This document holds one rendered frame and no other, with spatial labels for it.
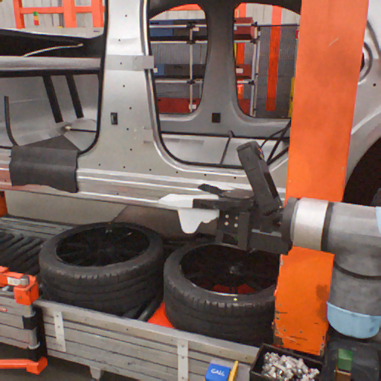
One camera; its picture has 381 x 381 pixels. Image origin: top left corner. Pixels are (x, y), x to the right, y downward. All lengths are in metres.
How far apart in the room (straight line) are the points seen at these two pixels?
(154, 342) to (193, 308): 0.21
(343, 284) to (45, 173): 1.84
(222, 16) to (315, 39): 2.39
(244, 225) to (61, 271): 1.47
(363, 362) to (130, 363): 0.94
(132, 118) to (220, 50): 1.76
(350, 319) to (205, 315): 1.13
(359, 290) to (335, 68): 0.68
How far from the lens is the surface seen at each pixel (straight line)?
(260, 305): 1.68
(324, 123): 1.14
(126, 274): 1.91
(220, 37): 3.51
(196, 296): 1.69
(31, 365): 2.12
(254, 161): 0.58
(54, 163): 2.20
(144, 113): 1.87
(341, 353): 1.27
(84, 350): 1.96
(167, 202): 0.59
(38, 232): 2.96
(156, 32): 5.39
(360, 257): 0.57
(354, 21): 1.13
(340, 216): 0.57
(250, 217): 0.59
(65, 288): 1.98
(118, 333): 1.80
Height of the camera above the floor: 1.44
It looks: 18 degrees down
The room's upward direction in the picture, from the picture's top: straight up
